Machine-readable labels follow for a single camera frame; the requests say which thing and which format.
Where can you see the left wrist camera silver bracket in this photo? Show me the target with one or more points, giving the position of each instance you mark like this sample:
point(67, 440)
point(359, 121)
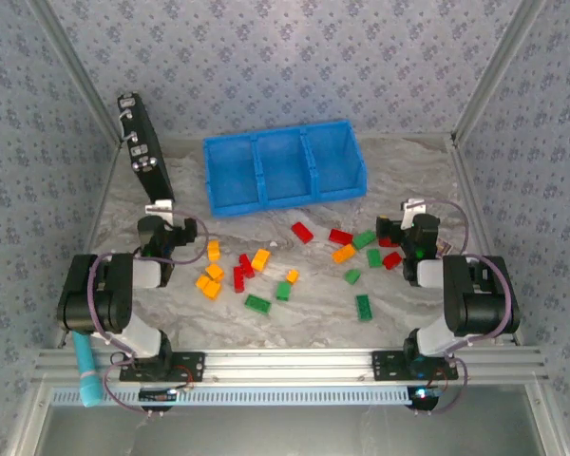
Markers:
point(159, 207)

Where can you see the black briefcase with metal latches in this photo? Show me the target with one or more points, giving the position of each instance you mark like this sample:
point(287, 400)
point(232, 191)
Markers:
point(147, 161)

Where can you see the small printed card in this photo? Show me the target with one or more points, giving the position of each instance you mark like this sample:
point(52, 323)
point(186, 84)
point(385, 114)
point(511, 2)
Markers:
point(442, 247)

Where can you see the blue plastic bin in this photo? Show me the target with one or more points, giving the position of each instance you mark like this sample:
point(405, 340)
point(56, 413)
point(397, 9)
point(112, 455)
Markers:
point(285, 166)
point(335, 157)
point(233, 176)

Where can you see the orange lego brick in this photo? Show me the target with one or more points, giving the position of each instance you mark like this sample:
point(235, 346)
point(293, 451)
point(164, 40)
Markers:
point(213, 250)
point(214, 271)
point(344, 253)
point(213, 290)
point(260, 260)
point(202, 282)

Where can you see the green long lego brick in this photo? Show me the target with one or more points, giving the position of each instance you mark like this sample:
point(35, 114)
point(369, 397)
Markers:
point(364, 308)
point(258, 304)

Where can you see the right wrist camera silver bracket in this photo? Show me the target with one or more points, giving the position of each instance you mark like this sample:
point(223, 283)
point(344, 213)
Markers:
point(413, 207)

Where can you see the small red lego brick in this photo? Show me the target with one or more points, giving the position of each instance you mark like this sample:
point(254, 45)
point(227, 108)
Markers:
point(392, 260)

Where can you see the green rounded lego piece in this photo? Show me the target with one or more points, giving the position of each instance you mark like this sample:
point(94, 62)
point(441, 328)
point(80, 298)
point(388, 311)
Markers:
point(353, 276)

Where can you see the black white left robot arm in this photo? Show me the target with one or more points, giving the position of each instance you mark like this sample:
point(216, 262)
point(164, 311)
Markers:
point(100, 294)

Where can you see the orange rounded printed lego piece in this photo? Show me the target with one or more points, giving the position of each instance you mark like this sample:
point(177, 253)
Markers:
point(292, 276)

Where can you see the wrist camera silver bracket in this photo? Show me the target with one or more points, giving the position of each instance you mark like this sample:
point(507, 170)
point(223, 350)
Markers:
point(413, 207)
point(159, 207)

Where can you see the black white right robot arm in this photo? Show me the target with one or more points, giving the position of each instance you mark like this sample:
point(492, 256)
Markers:
point(480, 294)

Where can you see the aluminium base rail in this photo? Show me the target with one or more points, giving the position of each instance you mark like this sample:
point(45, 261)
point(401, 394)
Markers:
point(290, 366)

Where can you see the red long lego brick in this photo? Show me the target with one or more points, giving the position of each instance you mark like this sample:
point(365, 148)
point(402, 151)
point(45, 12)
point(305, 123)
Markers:
point(340, 236)
point(302, 233)

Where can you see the green square lego brick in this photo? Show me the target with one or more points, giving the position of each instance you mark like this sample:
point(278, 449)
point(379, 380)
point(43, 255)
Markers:
point(373, 258)
point(283, 290)

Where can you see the small black circuit board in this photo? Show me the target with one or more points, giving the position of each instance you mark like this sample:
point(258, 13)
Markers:
point(159, 394)
point(423, 395)

